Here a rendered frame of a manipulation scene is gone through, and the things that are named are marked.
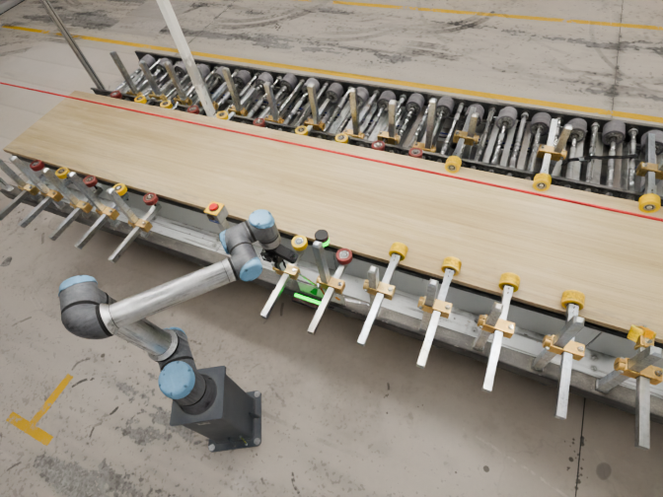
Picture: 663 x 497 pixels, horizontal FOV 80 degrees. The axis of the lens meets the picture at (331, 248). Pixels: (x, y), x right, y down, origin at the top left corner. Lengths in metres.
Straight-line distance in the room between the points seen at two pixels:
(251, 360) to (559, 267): 1.90
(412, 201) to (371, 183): 0.26
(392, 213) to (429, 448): 1.34
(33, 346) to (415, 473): 2.79
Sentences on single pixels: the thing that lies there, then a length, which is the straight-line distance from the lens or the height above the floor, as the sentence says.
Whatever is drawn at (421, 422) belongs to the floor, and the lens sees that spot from 2.57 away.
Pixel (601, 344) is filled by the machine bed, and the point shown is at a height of 0.69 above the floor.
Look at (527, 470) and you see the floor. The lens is 2.63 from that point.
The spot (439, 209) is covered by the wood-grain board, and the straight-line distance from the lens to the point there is 2.12.
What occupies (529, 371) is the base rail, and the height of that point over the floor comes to 0.70.
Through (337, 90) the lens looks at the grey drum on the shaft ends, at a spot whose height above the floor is 0.84.
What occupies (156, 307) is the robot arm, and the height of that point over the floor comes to 1.38.
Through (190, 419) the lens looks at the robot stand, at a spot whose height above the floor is 0.60.
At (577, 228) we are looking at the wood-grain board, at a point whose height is 0.90.
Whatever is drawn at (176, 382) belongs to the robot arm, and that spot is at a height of 0.87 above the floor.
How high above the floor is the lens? 2.51
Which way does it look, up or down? 54 degrees down
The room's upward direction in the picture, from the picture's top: 11 degrees counter-clockwise
